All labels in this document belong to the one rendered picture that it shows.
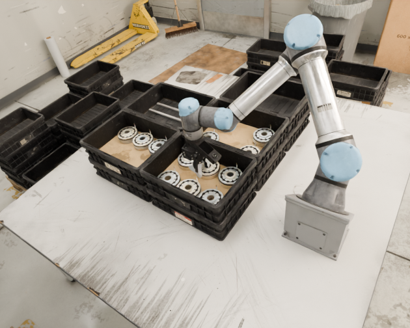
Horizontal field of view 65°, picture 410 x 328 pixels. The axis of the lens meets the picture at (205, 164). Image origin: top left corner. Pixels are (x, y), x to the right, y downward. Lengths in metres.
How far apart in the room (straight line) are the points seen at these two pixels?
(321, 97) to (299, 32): 0.21
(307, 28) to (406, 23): 2.77
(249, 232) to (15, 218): 1.11
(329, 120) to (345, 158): 0.13
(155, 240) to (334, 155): 0.79
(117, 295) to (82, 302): 0.90
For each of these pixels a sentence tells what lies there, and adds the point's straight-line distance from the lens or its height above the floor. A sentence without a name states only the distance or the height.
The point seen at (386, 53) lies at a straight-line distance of 3.89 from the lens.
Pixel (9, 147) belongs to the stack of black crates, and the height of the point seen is 0.53.
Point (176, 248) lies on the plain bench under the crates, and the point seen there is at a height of 0.70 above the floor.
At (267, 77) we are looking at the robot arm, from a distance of 1.25.
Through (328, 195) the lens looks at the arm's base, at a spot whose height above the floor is 0.95.
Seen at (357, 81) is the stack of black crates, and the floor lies 0.49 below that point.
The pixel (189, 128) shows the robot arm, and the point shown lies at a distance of 1.20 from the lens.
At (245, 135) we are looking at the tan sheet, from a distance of 1.58.
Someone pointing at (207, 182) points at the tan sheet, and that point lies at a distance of 1.37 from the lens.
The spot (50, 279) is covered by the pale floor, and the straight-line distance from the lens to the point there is 2.41.
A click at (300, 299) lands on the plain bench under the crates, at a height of 0.70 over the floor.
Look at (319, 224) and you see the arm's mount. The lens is 1.20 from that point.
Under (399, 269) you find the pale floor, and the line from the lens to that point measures 2.24.
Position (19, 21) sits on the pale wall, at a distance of 4.45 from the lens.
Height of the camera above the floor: 1.84
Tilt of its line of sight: 44 degrees down
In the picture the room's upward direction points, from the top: 10 degrees counter-clockwise
